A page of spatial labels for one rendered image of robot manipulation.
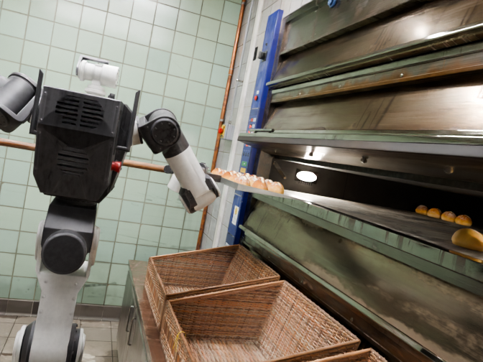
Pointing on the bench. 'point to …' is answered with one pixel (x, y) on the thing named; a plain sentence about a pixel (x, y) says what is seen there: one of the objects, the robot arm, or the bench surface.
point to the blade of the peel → (259, 190)
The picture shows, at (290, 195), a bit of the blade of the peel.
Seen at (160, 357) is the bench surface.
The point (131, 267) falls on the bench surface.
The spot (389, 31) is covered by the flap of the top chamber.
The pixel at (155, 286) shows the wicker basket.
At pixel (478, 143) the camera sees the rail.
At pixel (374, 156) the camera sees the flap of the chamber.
